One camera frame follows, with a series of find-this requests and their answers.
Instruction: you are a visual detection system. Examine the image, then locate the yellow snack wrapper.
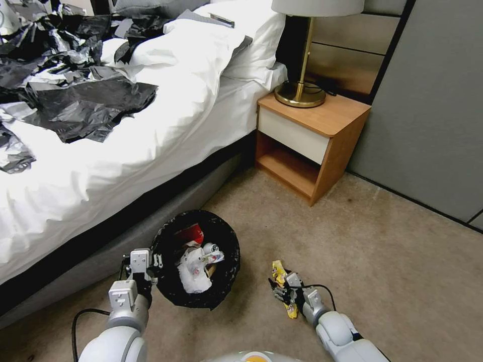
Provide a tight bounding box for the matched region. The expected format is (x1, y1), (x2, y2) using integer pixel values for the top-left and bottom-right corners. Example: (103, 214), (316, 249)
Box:
(271, 259), (299, 320)

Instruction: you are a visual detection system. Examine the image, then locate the black lined trash bin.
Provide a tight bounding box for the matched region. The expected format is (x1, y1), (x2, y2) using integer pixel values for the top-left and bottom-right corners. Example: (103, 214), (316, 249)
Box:
(152, 209), (242, 311)

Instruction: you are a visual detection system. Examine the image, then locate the large flat black garbage bag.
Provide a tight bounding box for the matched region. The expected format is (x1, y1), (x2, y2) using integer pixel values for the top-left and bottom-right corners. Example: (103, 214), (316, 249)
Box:
(22, 76), (159, 144)

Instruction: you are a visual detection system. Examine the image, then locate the small crumpled black garbage bag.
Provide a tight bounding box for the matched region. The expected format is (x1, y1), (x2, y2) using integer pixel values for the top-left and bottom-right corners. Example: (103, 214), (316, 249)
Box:
(112, 19), (169, 65)

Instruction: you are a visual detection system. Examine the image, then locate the grey bed base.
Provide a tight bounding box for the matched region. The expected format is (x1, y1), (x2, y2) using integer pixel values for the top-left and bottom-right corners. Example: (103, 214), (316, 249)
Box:
(0, 132), (258, 329)

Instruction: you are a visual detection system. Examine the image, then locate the white crumpled paper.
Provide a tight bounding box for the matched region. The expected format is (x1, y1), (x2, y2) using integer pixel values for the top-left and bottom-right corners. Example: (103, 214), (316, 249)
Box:
(177, 247), (213, 295)

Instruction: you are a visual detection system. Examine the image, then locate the red snack packet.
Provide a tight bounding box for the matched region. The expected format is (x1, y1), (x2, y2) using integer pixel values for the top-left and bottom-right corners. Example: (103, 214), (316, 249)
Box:
(187, 221), (205, 245)

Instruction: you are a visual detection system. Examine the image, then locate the white robot front shell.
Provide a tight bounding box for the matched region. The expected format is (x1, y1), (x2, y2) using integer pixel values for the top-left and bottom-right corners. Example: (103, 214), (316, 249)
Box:
(203, 349), (288, 362)

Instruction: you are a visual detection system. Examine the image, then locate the white duvet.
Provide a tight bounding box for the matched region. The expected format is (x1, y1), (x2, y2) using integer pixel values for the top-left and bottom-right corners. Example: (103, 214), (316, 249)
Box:
(0, 22), (261, 284)

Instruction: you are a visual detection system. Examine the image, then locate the wooden nightstand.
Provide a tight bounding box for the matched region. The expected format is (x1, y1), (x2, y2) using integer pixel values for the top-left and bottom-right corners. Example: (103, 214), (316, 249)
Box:
(255, 92), (373, 207)

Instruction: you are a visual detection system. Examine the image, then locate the torn black silver bag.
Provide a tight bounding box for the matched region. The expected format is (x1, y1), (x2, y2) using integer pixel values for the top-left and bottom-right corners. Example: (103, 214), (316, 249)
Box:
(0, 102), (37, 175)

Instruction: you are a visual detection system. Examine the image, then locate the white nightstand drawer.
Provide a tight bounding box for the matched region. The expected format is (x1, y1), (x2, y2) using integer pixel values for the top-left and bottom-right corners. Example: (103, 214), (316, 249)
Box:
(257, 106), (333, 166)

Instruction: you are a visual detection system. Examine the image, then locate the brass table lamp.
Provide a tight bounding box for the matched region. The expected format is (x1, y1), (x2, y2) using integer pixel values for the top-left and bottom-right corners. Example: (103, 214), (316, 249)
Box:
(274, 14), (327, 109)

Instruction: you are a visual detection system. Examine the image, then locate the white mattress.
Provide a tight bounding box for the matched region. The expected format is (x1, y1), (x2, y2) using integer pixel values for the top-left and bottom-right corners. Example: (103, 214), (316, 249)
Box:
(221, 61), (290, 97)

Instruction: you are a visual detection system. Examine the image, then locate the grey folded cloth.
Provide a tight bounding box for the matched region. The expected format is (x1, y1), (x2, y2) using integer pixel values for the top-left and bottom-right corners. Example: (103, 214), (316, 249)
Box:
(176, 9), (254, 51)

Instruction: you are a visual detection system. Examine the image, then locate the crumpled black silver bag pile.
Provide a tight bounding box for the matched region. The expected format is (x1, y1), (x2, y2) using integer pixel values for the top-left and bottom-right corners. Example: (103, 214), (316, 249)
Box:
(0, 3), (115, 91)

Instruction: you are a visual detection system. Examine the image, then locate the white pillow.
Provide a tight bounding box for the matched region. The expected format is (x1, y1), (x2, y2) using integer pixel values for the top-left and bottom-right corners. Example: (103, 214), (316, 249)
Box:
(163, 2), (286, 73)

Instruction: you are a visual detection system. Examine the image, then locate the padded brown headboard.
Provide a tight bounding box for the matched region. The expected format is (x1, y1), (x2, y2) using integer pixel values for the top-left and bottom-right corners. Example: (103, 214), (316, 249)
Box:
(280, 0), (413, 107)

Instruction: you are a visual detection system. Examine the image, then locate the small dark flat card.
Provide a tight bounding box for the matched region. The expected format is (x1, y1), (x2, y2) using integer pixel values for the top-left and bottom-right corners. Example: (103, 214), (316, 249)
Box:
(208, 12), (236, 29)

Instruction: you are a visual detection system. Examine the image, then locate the grey pillow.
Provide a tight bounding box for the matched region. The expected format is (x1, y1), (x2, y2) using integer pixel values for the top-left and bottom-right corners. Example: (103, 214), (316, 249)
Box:
(112, 0), (212, 20)

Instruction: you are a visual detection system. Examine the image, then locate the white lamp shade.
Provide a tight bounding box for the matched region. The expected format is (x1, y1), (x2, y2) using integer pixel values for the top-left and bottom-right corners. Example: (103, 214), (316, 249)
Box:
(271, 0), (366, 18)

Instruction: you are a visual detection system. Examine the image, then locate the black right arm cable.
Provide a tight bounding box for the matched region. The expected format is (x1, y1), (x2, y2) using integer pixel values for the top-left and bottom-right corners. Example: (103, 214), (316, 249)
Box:
(301, 284), (337, 312)

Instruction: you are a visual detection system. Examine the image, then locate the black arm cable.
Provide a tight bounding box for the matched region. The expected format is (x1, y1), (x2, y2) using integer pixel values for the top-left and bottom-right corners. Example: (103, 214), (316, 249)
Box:
(301, 284), (337, 312)
(71, 309), (111, 362)

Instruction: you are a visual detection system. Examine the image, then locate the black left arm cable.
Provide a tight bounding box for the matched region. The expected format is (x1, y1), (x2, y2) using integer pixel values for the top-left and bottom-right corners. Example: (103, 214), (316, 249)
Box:
(71, 309), (111, 362)

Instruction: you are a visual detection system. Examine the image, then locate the black lamp cable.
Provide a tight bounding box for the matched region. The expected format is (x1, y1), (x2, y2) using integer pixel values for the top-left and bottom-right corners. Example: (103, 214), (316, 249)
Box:
(304, 79), (340, 98)

